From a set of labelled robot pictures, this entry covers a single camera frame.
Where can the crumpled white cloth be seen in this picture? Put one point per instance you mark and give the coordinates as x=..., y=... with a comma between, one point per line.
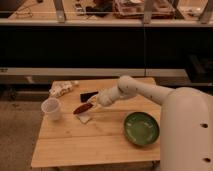
x=59, y=89

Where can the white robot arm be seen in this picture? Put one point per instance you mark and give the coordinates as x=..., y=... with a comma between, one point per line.
x=186, y=122

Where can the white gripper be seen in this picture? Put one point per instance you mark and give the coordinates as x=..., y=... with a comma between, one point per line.
x=104, y=98

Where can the black box on shelf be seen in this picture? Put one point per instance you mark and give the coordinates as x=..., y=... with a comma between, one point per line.
x=199, y=69

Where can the black rectangular object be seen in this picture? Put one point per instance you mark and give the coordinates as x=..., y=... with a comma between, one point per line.
x=85, y=96

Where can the translucent plastic cup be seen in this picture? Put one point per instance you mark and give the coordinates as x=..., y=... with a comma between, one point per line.
x=52, y=108

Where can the green plate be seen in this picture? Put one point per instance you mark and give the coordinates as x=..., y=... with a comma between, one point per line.
x=141, y=129

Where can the wooden table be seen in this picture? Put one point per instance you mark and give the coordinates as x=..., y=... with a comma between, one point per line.
x=68, y=142

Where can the red pepper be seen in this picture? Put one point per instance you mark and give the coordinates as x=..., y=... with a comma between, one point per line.
x=83, y=108

